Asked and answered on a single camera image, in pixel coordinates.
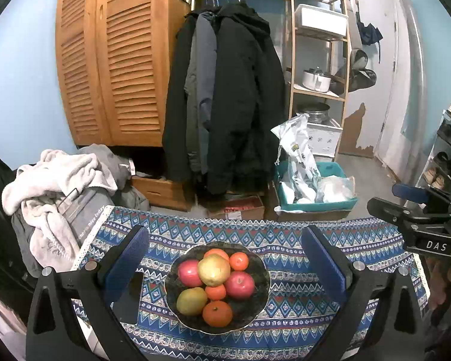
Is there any white patterned crate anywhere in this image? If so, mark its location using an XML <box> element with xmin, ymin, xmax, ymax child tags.
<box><xmin>308</xmin><ymin>118</ymin><xmax>342</xmax><ymax>156</ymax></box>

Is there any clear plastic bag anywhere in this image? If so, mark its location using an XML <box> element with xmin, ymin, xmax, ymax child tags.
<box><xmin>316</xmin><ymin>176</ymin><xmax>356</xmax><ymax>204</ymax></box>

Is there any pair of black shoes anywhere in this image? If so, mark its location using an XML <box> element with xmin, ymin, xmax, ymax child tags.
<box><xmin>434</xmin><ymin>152</ymin><xmax>451</xmax><ymax>175</ymax></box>

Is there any white door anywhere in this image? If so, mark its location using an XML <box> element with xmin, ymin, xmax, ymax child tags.
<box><xmin>338</xmin><ymin>0</ymin><xmax>399</xmax><ymax>159</ymax></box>

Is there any white storage box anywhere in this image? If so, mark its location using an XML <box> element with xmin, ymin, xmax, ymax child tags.
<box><xmin>299</xmin><ymin>4</ymin><xmax>348</xmax><ymax>38</ymax></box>

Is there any large orange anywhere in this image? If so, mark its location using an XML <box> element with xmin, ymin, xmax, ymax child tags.
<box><xmin>202</xmin><ymin>300</ymin><xmax>234</xmax><ymax>328</ymax></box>
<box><xmin>204</xmin><ymin>248</ymin><xmax>230</xmax><ymax>262</ymax></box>

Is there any dark glass plate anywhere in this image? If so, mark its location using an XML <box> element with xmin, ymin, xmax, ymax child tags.
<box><xmin>164</xmin><ymin>241</ymin><xmax>271</xmax><ymax>335</ymax></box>

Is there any black hooded coat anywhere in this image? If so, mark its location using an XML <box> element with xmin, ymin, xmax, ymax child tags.
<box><xmin>162</xmin><ymin>2</ymin><xmax>286</xmax><ymax>195</ymax></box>

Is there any wooden louvred wardrobe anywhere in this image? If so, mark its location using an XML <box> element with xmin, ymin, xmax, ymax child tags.
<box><xmin>56</xmin><ymin>0</ymin><xmax>190</xmax><ymax>147</ymax></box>

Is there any grey hanging bag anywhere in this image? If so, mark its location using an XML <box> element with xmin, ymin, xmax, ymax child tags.
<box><xmin>348</xmin><ymin>68</ymin><xmax>377</xmax><ymax>93</ymax></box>
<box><xmin>349</xmin><ymin>49</ymin><xmax>369</xmax><ymax>70</ymax></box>

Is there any white rice bag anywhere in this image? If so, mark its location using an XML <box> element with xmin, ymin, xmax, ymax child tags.
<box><xmin>271</xmin><ymin>114</ymin><xmax>322</xmax><ymax>204</ymax></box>

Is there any blue patterned tablecloth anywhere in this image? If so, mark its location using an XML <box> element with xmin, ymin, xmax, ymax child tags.
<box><xmin>71</xmin><ymin>206</ymin><xmax>431</xmax><ymax>361</ymax></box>

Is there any shoe rack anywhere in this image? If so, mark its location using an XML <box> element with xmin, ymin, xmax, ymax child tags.
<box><xmin>417</xmin><ymin>100</ymin><xmax>451</xmax><ymax>196</ymax></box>

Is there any pile of pale clothes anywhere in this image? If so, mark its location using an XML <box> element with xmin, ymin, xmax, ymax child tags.
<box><xmin>2</xmin><ymin>150</ymin><xmax>117</xmax><ymax>271</ymax></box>

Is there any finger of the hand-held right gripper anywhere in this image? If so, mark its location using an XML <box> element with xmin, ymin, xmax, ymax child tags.
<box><xmin>393</xmin><ymin>184</ymin><xmax>431</xmax><ymax>204</ymax></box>
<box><xmin>367</xmin><ymin>197</ymin><xmax>437</xmax><ymax>231</ymax></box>

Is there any yellow-green mango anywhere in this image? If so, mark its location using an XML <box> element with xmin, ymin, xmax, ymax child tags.
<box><xmin>197</xmin><ymin>254</ymin><xmax>231</xmax><ymax>287</ymax></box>
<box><xmin>176</xmin><ymin>287</ymin><xmax>208</xmax><ymax>316</ymax></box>

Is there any pair of brown shoes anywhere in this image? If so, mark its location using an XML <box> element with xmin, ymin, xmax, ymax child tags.
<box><xmin>423</xmin><ymin>169</ymin><xmax>446</xmax><ymax>190</ymax></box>

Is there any wooden drawer unit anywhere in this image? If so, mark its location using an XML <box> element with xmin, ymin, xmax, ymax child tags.
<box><xmin>131</xmin><ymin>175</ymin><xmax>196</xmax><ymax>211</ymax></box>

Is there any person's right hand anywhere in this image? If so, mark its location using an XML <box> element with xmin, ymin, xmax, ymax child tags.
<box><xmin>429</xmin><ymin>260</ymin><xmax>451</xmax><ymax>311</ymax></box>

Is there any dark cloth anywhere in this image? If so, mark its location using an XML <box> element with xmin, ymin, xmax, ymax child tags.
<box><xmin>0</xmin><ymin>141</ymin><xmax>36</xmax><ymax>290</ymax></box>

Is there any red apple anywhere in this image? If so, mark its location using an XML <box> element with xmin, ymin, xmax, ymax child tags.
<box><xmin>178</xmin><ymin>259</ymin><xmax>204</xmax><ymax>288</ymax></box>
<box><xmin>224</xmin><ymin>271</ymin><xmax>256</xmax><ymax>301</ymax></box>

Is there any white pot with lid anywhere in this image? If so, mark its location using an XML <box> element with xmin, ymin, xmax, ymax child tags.
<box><xmin>302</xmin><ymin>68</ymin><xmax>331</xmax><ymax>93</ymax></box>

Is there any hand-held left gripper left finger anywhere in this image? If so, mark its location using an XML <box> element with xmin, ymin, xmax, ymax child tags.
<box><xmin>26</xmin><ymin>225</ymin><xmax>151</xmax><ymax>361</ymax></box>

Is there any grey jacket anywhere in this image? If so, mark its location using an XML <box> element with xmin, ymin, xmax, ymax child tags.
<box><xmin>184</xmin><ymin>11</ymin><xmax>219</xmax><ymax>174</ymax></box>

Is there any small tangerine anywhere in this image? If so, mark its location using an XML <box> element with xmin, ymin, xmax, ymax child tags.
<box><xmin>205</xmin><ymin>284</ymin><xmax>227</xmax><ymax>301</ymax></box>
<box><xmin>229</xmin><ymin>252</ymin><xmax>250</xmax><ymax>271</ymax></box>

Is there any wooden shelf rack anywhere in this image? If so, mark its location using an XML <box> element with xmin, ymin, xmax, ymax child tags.
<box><xmin>287</xmin><ymin>0</ymin><xmax>352</xmax><ymax>159</ymax></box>

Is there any grey printed garment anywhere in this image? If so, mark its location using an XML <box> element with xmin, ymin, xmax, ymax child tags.
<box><xmin>13</xmin><ymin>188</ymin><xmax>115</xmax><ymax>275</ymax></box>

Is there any teal plastic basket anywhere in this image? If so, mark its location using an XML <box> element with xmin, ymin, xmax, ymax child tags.
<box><xmin>274</xmin><ymin>162</ymin><xmax>359</xmax><ymax>213</ymax></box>

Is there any cardboard box with red label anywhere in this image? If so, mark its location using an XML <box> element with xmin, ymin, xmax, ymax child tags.
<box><xmin>207</xmin><ymin>193</ymin><xmax>265</xmax><ymax>221</ymax></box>

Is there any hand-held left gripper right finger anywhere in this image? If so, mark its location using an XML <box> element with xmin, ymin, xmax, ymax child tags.
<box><xmin>301</xmin><ymin>224</ymin><xmax>425</xmax><ymax>361</ymax></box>

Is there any grey crumpled clothing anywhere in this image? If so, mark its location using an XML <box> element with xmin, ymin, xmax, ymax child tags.
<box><xmin>77</xmin><ymin>145</ymin><xmax>151</xmax><ymax>211</ymax></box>

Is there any steel pot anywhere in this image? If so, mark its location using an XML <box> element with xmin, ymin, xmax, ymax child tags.
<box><xmin>304</xmin><ymin>102</ymin><xmax>330</xmax><ymax>123</ymax></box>

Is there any metal pipe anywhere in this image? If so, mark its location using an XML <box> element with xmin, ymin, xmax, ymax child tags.
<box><xmin>400</xmin><ymin>0</ymin><xmax>429</xmax><ymax>185</ymax></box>

